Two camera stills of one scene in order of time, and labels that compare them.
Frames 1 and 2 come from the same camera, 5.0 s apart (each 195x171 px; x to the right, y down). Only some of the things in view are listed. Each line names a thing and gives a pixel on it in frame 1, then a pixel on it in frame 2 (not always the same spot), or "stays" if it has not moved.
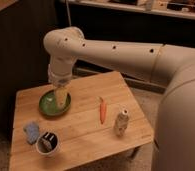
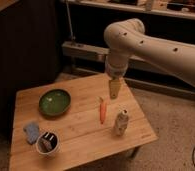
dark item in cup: (47, 142) stays
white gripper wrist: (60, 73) → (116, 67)
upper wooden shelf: (190, 9) stays
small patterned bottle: (121, 123) stays
